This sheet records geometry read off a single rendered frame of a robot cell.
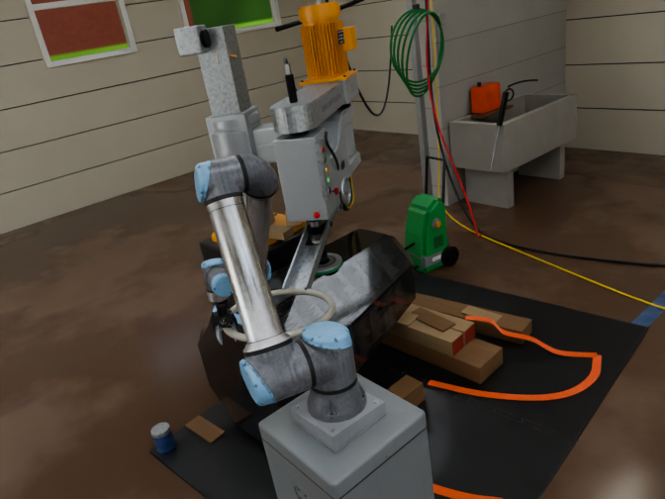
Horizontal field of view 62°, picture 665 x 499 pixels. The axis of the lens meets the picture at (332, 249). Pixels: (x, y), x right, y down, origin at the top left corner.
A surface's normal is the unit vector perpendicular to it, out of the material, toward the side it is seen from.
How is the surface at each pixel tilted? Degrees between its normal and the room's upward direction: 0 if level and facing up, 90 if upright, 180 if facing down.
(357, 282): 45
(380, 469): 90
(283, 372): 64
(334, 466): 0
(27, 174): 90
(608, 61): 90
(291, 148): 90
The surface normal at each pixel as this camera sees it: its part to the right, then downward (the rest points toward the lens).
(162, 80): 0.64, 0.22
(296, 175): -0.26, 0.43
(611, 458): -0.15, -0.91
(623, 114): -0.75, 0.37
